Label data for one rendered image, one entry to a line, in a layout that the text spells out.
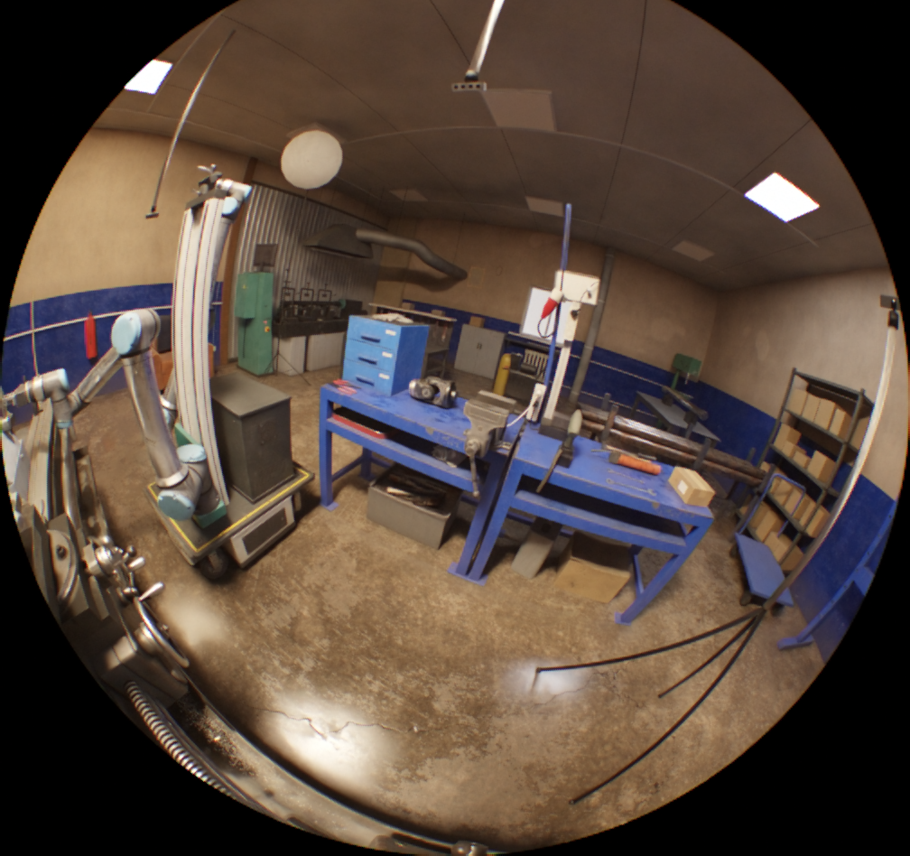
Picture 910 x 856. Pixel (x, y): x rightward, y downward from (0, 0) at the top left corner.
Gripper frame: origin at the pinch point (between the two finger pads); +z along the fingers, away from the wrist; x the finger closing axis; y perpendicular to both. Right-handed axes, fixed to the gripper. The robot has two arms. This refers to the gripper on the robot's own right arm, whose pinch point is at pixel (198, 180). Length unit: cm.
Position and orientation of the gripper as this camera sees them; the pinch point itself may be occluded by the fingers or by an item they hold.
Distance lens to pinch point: 189.0
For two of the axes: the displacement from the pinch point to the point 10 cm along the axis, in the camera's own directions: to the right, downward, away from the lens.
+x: -6.2, 5.5, 5.6
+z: -7.5, -2.1, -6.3
